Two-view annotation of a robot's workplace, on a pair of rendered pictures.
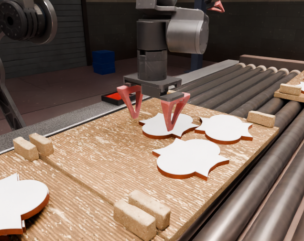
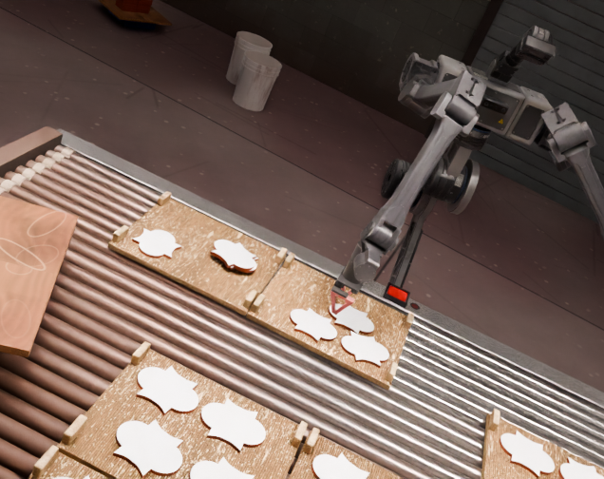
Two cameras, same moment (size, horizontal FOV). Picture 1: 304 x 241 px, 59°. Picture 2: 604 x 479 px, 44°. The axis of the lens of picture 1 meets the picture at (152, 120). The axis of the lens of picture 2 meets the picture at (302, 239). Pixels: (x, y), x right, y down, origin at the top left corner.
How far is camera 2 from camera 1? 1.71 m
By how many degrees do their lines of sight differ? 50
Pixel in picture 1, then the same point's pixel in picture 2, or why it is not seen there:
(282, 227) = (278, 362)
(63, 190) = (259, 277)
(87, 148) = (298, 281)
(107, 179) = (275, 292)
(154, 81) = (344, 277)
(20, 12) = (436, 175)
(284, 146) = (367, 388)
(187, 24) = (360, 259)
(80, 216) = (246, 285)
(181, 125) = (352, 324)
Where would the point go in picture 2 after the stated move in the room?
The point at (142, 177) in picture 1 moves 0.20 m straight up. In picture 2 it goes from (283, 305) to (310, 246)
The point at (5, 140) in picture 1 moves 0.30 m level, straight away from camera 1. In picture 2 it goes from (293, 248) to (342, 226)
